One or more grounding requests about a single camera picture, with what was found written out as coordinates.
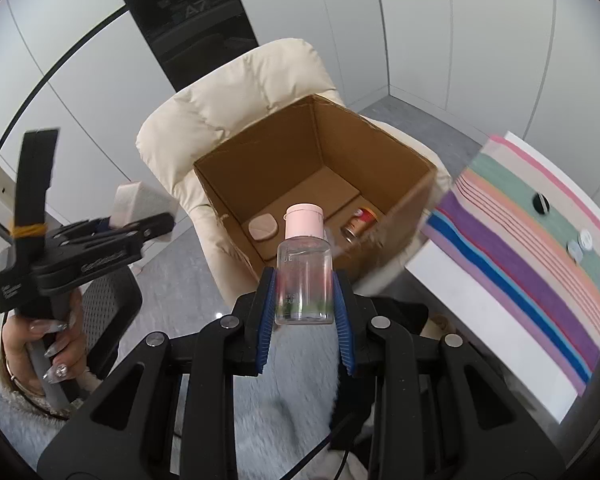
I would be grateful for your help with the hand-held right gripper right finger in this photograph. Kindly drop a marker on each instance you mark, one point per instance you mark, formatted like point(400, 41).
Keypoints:
point(343, 327)

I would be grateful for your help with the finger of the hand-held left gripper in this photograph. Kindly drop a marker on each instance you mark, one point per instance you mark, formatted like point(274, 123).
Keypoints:
point(145, 229)
point(87, 229)

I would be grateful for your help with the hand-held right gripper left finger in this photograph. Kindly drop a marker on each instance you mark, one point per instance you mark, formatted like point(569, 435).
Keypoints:
point(264, 320)

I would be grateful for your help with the beige cube box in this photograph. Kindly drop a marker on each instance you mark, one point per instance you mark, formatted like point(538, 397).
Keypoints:
point(140, 202)

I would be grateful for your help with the clear bottle with pink cap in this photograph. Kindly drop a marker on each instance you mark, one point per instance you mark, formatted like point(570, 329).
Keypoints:
point(305, 270)

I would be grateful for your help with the red brown can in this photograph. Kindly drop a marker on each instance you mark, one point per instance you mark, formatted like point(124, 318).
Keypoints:
point(360, 222)

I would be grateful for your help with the brown cardboard box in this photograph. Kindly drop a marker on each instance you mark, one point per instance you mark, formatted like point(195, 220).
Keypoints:
point(380, 170)

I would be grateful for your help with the person's left hand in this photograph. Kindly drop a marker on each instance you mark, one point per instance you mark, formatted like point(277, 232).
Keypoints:
point(40, 350)

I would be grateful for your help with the black mesh office chair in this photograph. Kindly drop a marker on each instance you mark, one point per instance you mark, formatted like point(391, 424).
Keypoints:
point(112, 305)

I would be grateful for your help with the fluffy grey clothing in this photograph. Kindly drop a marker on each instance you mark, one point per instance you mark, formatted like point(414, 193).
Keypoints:
point(285, 400)

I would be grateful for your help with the cream padded chair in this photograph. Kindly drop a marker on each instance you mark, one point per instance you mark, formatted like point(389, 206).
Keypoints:
point(240, 90)

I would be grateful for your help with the striped colourful mat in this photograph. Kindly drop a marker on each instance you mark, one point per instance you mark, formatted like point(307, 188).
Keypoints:
point(505, 220)

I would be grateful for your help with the dark glass panel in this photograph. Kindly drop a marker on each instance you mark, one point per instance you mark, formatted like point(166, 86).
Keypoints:
point(195, 10)

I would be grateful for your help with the small black round object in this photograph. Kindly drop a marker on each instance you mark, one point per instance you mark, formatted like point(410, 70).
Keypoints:
point(541, 203)

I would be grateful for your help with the small white cap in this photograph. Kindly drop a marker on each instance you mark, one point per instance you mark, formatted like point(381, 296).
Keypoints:
point(575, 251)
point(586, 240)

